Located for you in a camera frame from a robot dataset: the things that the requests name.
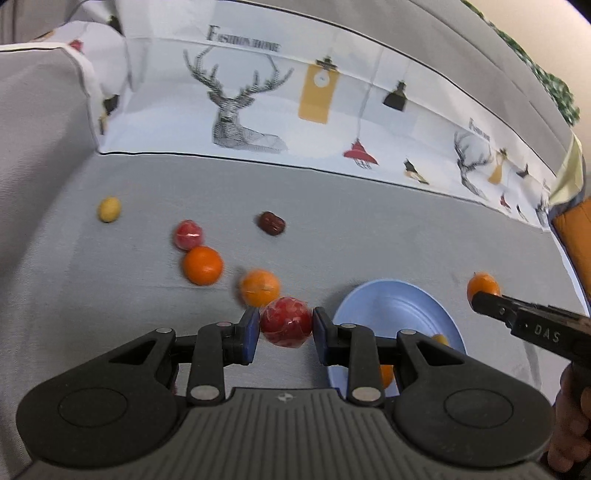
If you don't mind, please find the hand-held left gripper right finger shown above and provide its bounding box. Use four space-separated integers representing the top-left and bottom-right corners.
312 306 467 408

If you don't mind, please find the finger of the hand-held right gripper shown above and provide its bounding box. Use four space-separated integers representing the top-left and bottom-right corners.
471 291 521 330

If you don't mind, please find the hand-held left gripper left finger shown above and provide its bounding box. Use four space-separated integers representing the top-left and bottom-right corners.
108 307 262 408

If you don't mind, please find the large red fruit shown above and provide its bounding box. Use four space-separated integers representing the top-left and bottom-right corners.
259 296 314 349

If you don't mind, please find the orange with wrinkled wrap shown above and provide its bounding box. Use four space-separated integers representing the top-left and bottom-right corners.
239 270 281 307

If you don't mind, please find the light blue plate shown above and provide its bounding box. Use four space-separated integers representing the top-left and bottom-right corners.
327 279 467 398

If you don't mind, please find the large round orange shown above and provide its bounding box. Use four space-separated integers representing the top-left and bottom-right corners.
182 246 225 286

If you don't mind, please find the small yellow fruit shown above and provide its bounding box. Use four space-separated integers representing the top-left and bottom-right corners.
96 196 123 224

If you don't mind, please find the person's right hand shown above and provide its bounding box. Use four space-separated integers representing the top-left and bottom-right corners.
547 362 591 476

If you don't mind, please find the orange cushion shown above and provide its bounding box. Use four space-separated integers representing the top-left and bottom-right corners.
551 198 591 289

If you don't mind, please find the dark red date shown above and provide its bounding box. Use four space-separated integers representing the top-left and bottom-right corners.
257 211 286 238

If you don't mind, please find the small red wrapped fruit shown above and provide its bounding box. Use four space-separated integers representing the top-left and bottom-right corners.
174 220 204 251

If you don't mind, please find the grey blanket with printed band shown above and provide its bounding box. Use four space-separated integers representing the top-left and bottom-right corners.
0 0 591 480

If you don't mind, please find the pale yellow cloth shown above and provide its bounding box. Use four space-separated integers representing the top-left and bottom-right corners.
549 134 588 206

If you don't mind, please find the green patterned cloth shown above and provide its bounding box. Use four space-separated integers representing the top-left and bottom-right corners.
462 0 581 127

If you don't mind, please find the grey pillow with printed edge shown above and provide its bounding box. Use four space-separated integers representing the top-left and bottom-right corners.
0 18 127 155

